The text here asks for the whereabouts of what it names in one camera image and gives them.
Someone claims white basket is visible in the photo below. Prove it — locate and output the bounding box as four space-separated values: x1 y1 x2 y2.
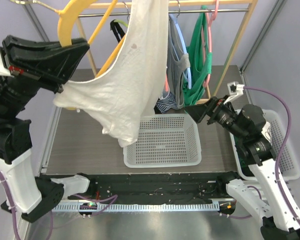
123 113 202 169
229 109 300 182

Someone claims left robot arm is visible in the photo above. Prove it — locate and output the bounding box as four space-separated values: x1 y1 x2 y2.
0 35 97 223

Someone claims light blue hanger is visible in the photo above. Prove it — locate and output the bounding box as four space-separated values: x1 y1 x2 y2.
170 0 192 90

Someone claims green cloth in basket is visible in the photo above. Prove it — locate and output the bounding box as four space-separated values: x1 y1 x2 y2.
235 144 248 168

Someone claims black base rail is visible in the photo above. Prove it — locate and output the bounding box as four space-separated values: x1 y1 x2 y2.
39 171 237 205

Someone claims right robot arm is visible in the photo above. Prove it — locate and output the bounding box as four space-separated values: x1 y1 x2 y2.
185 97 300 240

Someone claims yellow plastic hanger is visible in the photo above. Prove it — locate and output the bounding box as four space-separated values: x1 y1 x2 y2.
10 0 127 111

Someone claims grey tank top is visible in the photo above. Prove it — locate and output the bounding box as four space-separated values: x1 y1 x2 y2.
167 14 190 109

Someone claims white basket centre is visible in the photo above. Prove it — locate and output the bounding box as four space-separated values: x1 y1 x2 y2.
123 113 202 169

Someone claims white slotted cable duct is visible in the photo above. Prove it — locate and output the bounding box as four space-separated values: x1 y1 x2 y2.
52 200 220 213

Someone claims white basket right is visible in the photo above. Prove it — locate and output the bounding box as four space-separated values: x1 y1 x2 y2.
229 109 300 182

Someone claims wooden clothes rack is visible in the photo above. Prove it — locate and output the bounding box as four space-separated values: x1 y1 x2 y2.
77 0 258 105

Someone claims lime green hanger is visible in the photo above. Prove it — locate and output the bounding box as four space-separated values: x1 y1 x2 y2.
114 1 130 28

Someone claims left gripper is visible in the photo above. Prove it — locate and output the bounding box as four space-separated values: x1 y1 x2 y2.
0 31 92 116

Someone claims pink hanger with striped top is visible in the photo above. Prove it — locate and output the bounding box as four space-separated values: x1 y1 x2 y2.
162 75 170 99

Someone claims pink hanger with green top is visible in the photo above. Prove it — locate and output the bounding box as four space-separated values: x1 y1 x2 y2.
200 0 219 87

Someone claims black tank top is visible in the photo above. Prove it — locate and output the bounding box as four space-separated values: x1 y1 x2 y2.
110 19 126 43

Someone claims green tank top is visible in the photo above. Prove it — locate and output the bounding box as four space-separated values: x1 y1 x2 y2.
182 13 213 106

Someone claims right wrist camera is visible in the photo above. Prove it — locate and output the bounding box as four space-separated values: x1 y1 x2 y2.
224 81 245 104

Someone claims white tank top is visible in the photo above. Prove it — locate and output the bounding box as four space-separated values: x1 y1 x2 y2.
53 0 169 147

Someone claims blue striped tank top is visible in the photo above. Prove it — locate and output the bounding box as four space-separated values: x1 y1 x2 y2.
154 92 178 114

